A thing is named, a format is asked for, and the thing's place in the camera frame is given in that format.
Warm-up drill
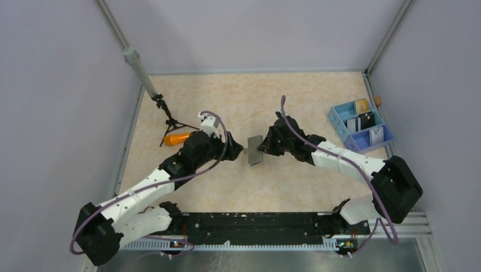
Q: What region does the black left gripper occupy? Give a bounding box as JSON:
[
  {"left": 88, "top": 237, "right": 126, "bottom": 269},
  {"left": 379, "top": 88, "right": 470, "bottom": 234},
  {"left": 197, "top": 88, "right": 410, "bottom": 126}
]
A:
[{"left": 194, "top": 129, "right": 243, "bottom": 169}]

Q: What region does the grey leather card holder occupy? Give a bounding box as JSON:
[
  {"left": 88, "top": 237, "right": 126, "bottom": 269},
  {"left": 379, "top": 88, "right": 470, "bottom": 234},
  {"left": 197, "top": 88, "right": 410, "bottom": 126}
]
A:
[{"left": 243, "top": 135, "right": 263, "bottom": 167}]

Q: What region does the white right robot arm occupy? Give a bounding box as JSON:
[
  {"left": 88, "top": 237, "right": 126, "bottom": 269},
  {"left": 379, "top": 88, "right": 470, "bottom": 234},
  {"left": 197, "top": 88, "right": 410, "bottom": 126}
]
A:
[{"left": 258, "top": 116, "right": 423, "bottom": 233}]

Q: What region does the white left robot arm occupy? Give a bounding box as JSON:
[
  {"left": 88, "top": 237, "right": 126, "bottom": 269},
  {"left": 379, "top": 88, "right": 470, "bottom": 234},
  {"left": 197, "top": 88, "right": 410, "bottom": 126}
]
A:
[{"left": 73, "top": 131, "right": 243, "bottom": 266}]

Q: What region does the gold card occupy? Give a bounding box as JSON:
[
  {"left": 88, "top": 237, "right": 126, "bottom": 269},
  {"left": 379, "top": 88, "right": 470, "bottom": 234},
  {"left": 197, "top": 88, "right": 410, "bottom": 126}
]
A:
[{"left": 354, "top": 99, "right": 370, "bottom": 114}]

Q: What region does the black card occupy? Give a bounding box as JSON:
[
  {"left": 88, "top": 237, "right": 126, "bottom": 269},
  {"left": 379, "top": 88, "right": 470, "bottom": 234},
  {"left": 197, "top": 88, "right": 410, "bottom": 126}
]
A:
[{"left": 358, "top": 111, "right": 375, "bottom": 130}]

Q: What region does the white patterned card in box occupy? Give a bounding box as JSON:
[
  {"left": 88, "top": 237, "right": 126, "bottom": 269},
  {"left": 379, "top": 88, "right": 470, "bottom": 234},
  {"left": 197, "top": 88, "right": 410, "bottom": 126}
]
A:
[{"left": 369, "top": 126, "right": 385, "bottom": 146}]

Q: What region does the orange toy microphone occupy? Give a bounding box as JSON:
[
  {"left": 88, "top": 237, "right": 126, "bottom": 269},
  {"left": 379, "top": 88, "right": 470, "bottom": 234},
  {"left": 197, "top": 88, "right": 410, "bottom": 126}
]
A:
[{"left": 163, "top": 133, "right": 191, "bottom": 146}]

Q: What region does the blue compartment organizer box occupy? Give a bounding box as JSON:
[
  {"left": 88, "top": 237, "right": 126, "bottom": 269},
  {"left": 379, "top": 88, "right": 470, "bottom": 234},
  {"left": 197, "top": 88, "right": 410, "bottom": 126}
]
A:
[{"left": 327, "top": 98, "right": 395, "bottom": 154}]

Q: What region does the black tripod microphone stand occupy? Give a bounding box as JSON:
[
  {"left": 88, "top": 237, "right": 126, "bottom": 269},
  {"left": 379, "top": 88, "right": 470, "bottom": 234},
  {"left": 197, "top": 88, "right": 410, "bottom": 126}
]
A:
[{"left": 123, "top": 47, "right": 198, "bottom": 147}]

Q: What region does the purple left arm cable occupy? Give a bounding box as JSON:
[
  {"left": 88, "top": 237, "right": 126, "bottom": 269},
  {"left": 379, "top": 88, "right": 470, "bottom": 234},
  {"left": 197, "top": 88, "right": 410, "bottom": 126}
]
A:
[{"left": 70, "top": 110, "right": 230, "bottom": 260}]

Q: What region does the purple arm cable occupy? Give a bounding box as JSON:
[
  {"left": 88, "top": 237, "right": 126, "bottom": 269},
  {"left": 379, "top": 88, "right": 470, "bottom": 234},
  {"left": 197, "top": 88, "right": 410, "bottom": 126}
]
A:
[
  {"left": 280, "top": 95, "right": 400, "bottom": 256},
  {"left": 70, "top": 110, "right": 230, "bottom": 260}
]

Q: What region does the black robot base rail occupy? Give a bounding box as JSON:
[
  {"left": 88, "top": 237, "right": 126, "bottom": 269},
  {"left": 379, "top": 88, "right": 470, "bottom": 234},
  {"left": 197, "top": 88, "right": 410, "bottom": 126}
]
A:
[{"left": 155, "top": 212, "right": 370, "bottom": 246}]

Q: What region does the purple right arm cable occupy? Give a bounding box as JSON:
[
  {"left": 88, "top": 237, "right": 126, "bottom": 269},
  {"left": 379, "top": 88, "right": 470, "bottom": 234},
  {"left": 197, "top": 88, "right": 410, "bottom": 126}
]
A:
[{"left": 280, "top": 95, "right": 400, "bottom": 256}]

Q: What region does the white slotted cable duct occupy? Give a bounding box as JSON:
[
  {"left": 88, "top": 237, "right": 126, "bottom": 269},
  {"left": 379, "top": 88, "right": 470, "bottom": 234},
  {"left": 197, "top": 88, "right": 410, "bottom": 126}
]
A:
[{"left": 121, "top": 239, "right": 339, "bottom": 251}]

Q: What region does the small orange wall object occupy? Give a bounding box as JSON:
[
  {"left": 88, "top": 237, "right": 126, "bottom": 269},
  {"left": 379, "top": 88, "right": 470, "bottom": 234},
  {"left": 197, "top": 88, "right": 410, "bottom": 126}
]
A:
[{"left": 373, "top": 95, "right": 382, "bottom": 107}]

